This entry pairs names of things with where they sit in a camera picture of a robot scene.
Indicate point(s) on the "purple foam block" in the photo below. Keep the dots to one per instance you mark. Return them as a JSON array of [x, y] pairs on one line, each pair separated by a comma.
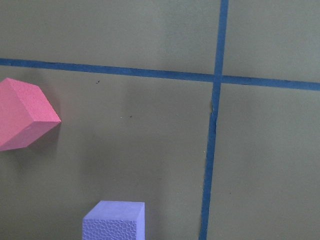
[[115, 220]]

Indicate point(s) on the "red foam block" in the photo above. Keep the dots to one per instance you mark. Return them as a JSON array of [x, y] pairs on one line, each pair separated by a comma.
[[25, 114]]

